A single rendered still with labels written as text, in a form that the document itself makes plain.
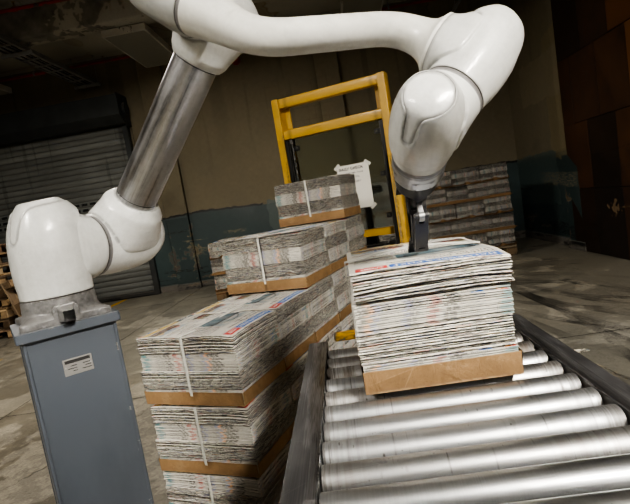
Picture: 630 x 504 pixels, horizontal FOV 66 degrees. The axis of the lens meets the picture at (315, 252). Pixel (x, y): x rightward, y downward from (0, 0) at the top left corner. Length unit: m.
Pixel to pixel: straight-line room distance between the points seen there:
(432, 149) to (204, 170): 8.14
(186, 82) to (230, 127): 7.59
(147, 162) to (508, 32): 0.80
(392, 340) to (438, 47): 0.49
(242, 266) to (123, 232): 0.89
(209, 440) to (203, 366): 0.24
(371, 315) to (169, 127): 0.62
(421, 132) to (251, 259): 1.44
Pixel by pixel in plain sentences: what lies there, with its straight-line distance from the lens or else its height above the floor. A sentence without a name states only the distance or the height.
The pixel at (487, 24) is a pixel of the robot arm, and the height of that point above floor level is 1.38.
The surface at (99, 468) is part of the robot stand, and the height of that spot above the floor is 0.67.
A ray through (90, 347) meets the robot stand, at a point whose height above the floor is 0.93.
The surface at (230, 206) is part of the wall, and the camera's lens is 8.65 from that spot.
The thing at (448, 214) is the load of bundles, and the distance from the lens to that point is 6.93.
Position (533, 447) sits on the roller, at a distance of 0.76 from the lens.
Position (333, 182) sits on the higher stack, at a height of 1.25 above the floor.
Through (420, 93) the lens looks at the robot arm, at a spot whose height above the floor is 1.29.
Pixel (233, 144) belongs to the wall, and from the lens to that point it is 8.68.
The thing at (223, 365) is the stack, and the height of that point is 0.73.
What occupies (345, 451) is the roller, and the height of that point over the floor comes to 0.79.
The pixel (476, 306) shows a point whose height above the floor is 0.94.
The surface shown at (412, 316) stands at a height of 0.94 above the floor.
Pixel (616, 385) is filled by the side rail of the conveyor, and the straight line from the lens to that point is 0.94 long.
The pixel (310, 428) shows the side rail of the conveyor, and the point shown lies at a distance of 0.85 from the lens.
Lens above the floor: 1.17
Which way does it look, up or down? 6 degrees down
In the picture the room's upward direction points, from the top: 9 degrees counter-clockwise
